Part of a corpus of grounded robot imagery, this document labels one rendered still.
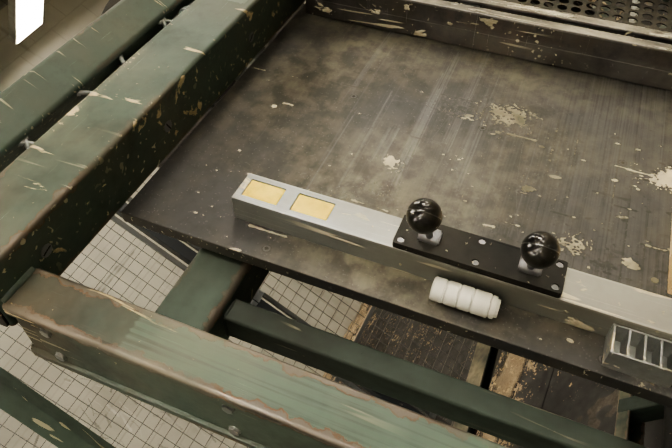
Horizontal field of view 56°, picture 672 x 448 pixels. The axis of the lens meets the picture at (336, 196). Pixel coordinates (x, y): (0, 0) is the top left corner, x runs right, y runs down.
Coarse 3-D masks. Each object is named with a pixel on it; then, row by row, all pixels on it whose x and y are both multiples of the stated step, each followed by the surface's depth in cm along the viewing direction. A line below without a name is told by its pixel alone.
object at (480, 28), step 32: (320, 0) 117; (352, 0) 115; (384, 0) 112; (416, 0) 110; (448, 0) 112; (480, 0) 110; (416, 32) 114; (448, 32) 111; (480, 32) 109; (512, 32) 107; (544, 32) 104; (576, 32) 102; (608, 32) 104; (640, 32) 102; (576, 64) 106; (608, 64) 104; (640, 64) 102
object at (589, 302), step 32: (288, 192) 82; (288, 224) 81; (320, 224) 78; (352, 224) 78; (384, 224) 78; (384, 256) 77; (416, 256) 75; (480, 288) 74; (512, 288) 72; (576, 288) 71; (608, 288) 71; (576, 320) 71; (608, 320) 69; (640, 320) 68
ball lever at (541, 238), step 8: (536, 232) 62; (544, 232) 62; (528, 240) 61; (536, 240) 61; (544, 240) 61; (552, 240) 61; (528, 248) 61; (536, 248) 61; (544, 248) 60; (552, 248) 60; (528, 256) 61; (536, 256) 61; (544, 256) 60; (552, 256) 60; (520, 264) 71; (528, 264) 62; (536, 264) 61; (544, 264) 61; (552, 264) 61; (528, 272) 71; (536, 272) 71
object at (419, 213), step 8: (416, 200) 65; (424, 200) 64; (432, 200) 65; (408, 208) 65; (416, 208) 64; (424, 208) 64; (432, 208) 64; (440, 208) 65; (408, 216) 65; (416, 216) 64; (424, 216) 64; (432, 216) 64; (440, 216) 64; (408, 224) 65; (416, 224) 64; (424, 224) 64; (432, 224) 64; (440, 224) 65; (424, 232) 65; (432, 232) 72; (440, 232) 75; (424, 240) 75; (432, 240) 74
